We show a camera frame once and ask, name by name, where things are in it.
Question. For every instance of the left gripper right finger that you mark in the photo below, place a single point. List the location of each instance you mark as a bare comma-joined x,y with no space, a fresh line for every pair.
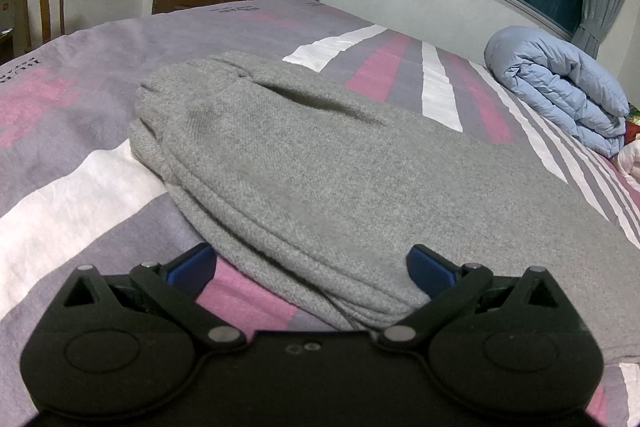
452,291

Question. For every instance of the grey pants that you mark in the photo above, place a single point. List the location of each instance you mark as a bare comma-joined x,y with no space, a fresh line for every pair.
318,193

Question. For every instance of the red folded clothes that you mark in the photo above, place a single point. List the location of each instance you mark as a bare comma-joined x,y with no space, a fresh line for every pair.
632,124

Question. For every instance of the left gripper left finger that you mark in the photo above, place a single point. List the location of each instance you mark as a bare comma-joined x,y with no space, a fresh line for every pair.
174,287

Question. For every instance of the folded white pink blanket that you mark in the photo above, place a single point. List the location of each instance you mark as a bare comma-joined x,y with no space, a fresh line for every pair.
627,162

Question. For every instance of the striped bed sheet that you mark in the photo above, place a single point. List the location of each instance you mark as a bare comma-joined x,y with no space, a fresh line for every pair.
71,192

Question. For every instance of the folded light blue duvet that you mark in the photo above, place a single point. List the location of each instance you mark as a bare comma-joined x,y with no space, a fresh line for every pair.
562,83

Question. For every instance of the dark cabinet corner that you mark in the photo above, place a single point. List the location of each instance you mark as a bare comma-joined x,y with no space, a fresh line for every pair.
7,25

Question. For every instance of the wooden chair by wall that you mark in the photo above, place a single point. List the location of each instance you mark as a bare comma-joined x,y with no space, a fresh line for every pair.
45,17

